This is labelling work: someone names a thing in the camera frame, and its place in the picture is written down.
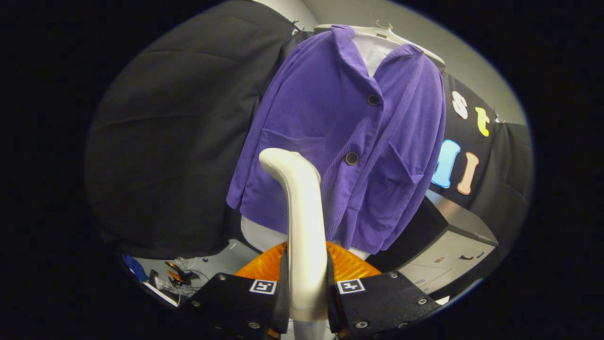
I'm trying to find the white clothes hanger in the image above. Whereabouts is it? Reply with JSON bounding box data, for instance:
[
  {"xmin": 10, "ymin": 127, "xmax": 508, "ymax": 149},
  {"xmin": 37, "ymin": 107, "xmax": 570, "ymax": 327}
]
[{"xmin": 314, "ymin": 20, "xmax": 445, "ymax": 67}]

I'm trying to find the grey cabinet with dark top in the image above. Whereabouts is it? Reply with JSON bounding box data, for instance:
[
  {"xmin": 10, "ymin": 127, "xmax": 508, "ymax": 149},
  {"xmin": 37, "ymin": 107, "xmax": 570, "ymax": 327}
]
[{"xmin": 366, "ymin": 196, "xmax": 499, "ymax": 296}]

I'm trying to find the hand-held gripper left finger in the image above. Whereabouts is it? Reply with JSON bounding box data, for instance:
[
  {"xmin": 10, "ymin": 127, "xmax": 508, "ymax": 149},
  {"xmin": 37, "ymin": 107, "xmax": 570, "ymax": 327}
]
[{"xmin": 179, "ymin": 242, "xmax": 291, "ymax": 340}]

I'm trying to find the white garment steamer head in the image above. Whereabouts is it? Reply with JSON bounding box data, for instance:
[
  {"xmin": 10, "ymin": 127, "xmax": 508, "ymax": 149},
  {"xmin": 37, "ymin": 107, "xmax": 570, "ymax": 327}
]
[{"xmin": 259, "ymin": 148, "xmax": 329, "ymax": 323}]

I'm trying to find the blue cloth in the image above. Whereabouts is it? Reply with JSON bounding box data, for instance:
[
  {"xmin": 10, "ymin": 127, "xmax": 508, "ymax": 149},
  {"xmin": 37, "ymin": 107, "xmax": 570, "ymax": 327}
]
[{"xmin": 122, "ymin": 254, "xmax": 149, "ymax": 283}]

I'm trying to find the orange and black tool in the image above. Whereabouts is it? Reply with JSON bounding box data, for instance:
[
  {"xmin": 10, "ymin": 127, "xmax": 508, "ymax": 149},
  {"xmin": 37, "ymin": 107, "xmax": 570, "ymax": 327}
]
[{"xmin": 164, "ymin": 261, "xmax": 201, "ymax": 286}]

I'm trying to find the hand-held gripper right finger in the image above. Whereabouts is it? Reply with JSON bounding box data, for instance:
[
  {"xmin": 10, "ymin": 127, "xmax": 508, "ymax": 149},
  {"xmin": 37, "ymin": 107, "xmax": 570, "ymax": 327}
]
[{"xmin": 326, "ymin": 241, "xmax": 442, "ymax": 340}]

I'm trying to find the purple corduroy jacket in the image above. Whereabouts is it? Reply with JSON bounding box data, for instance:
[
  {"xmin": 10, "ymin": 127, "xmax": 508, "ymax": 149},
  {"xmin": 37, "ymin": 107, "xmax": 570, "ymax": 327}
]
[{"xmin": 226, "ymin": 25, "xmax": 446, "ymax": 255}]

